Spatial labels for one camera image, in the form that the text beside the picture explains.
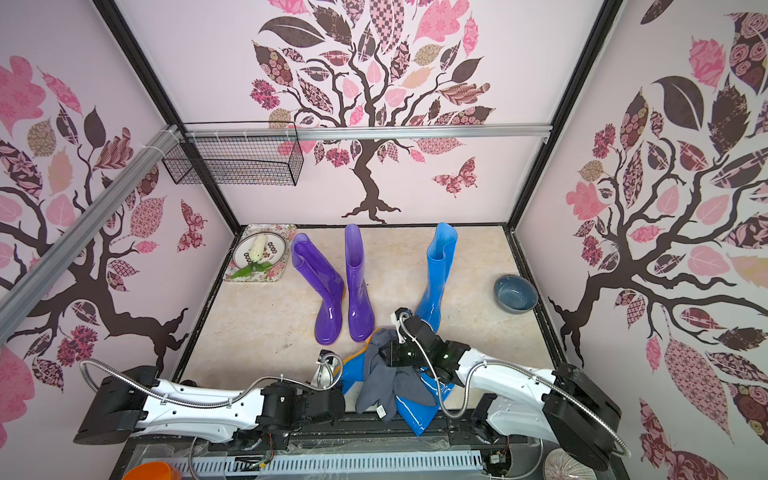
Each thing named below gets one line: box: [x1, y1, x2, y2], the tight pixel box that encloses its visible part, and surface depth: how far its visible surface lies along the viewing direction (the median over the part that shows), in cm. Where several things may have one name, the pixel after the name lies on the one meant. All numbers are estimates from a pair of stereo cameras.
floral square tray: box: [232, 224, 297, 282], surface depth 109 cm
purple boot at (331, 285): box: [291, 233, 345, 345], surface depth 89 cm
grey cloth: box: [356, 328, 437, 423], surface depth 77 cm
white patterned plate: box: [234, 232, 287, 269], surface depth 113 cm
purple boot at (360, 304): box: [345, 224, 375, 343], surface depth 89 cm
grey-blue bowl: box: [493, 274, 539, 315], surface depth 99 cm
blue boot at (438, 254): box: [415, 222, 458, 333], surface depth 87 cm
